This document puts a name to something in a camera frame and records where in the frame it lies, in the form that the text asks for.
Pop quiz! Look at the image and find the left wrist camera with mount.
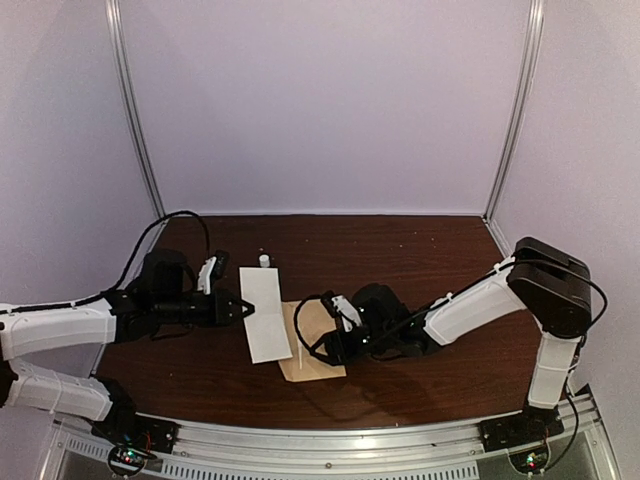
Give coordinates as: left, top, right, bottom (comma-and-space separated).
197, 250, 230, 295

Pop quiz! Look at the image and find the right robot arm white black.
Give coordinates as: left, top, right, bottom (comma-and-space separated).
297, 237, 609, 442

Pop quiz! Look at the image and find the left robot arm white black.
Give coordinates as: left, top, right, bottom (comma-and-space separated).
1, 249, 255, 444

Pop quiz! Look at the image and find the right round circuit board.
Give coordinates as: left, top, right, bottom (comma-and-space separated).
508, 446, 550, 476

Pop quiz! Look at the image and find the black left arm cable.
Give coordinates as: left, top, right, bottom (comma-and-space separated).
0, 210, 211, 316

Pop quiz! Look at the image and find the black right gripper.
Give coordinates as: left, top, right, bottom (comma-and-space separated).
311, 324, 396, 366

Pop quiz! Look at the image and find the right aluminium frame post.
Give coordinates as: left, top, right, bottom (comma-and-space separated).
483, 0, 546, 224

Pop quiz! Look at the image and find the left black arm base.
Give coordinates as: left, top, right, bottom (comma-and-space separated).
90, 377, 178, 454

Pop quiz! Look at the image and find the round circuit board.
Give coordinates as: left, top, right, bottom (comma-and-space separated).
508, 446, 550, 476
107, 446, 148, 476

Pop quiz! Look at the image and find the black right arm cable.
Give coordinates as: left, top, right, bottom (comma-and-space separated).
293, 292, 441, 364

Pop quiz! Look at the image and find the left aluminium frame post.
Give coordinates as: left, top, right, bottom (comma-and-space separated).
105, 0, 166, 218

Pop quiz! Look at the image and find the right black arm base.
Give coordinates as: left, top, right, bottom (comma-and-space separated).
479, 401, 565, 452

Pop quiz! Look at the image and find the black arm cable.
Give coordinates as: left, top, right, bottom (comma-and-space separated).
0, 210, 211, 316
293, 292, 441, 364

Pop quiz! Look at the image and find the front aluminium slotted rail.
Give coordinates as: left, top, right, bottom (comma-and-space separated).
36, 392, 622, 479

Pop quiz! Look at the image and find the left round circuit board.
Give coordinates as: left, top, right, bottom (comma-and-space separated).
107, 446, 148, 476

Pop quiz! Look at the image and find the aluminium frame post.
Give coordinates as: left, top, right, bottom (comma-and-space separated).
105, 0, 166, 218
483, 0, 546, 224

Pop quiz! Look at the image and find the small green glue stick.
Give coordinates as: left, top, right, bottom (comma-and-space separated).
259, 254, 271, 268

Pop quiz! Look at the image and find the brown kraft envelope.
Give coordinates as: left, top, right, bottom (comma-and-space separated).
277, 298, 349, 384

